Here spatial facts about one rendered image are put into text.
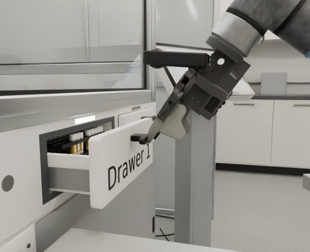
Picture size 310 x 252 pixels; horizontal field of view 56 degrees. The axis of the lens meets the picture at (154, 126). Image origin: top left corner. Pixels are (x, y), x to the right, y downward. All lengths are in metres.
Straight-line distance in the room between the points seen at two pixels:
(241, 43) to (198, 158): 1.02
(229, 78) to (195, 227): 1.15
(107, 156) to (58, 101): 0.13
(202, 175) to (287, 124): 2.13
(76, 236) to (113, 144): 0.16
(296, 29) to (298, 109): 3.01
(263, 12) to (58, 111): 0.36
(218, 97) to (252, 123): 2.98
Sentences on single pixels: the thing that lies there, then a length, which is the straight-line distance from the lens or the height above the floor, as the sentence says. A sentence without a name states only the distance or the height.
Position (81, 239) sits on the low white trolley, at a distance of 0.51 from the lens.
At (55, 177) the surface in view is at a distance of 0.50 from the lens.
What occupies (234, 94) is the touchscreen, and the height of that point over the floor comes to 0.97.
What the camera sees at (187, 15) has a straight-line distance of 2.23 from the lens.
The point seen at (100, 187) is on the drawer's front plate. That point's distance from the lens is 0.45.
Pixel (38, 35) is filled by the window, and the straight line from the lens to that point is 0.52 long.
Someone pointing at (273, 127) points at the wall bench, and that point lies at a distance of 3.49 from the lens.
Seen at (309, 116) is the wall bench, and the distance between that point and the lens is 3.54.
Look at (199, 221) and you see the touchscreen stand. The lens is 1.58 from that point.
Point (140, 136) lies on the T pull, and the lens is 0.54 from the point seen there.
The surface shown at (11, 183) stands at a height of 0.87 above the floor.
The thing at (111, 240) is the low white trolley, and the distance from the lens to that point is 0.50.
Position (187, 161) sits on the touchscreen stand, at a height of 0.64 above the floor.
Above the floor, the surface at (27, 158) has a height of 0.90.
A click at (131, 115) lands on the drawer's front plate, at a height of 0.92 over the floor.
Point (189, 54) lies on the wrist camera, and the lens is 0.51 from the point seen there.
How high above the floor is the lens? 1.00
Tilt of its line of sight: 8 degrees down
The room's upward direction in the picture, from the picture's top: straight up
